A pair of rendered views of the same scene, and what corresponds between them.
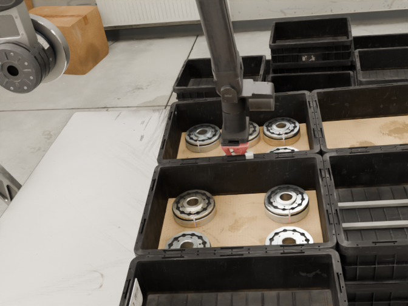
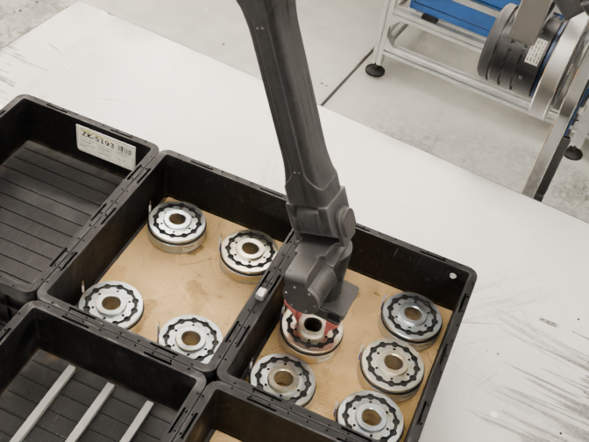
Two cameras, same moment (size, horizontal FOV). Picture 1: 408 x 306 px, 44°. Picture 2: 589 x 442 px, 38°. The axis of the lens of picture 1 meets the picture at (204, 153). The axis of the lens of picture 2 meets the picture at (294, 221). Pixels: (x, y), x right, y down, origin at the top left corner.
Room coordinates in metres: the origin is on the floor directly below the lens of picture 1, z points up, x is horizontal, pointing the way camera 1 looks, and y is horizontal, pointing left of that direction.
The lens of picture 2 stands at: (1.08, -0.96, 1.95)
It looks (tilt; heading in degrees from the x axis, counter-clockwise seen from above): 45 degrees down; 95
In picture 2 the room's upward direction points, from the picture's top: 11 degrees clockwise
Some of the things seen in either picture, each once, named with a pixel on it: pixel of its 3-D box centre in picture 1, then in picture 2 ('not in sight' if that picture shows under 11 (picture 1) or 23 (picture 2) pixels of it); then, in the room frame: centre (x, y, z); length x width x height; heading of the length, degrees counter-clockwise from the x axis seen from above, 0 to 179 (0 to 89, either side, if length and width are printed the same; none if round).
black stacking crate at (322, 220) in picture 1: (237, 221); (182, 273); (0.83, -0.05, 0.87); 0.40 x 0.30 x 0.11; 79
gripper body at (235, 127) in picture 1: (234, 120); (323, 280); (1.06, -0.09, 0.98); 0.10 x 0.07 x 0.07; 167
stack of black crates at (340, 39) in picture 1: (311, 70); not in sight; (2.40, -0.64, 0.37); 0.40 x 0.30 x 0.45; 74
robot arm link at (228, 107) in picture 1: (235, 99); (329, 257); (1.06, -0.10, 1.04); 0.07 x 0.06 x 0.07; 75
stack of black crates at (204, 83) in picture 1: (226, 112); not in sight; (2.12, -0.14, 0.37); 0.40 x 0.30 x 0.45; 74
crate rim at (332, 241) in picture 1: (234, 203); (184, 253); (0.83, -0.05, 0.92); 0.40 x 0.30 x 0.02; 79
